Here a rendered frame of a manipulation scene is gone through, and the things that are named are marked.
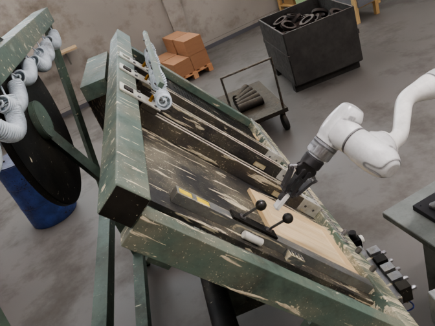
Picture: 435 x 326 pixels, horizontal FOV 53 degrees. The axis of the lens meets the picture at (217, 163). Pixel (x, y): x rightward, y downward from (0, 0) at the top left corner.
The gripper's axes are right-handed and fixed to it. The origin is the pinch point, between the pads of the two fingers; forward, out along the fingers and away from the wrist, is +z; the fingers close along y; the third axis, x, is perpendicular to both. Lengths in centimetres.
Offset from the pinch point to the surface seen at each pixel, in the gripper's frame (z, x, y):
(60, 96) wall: 248, -713, 51
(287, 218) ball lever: 1.2, 11.0, 1.0
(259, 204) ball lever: 1.1, 10.8, 13.4
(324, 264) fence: 12.0, 7.0, -28.6
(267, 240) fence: 13.2, 7.0, -0.9
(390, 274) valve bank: 9, -7, -76
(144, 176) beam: 6, 21, 54
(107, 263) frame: 120, -95, 7
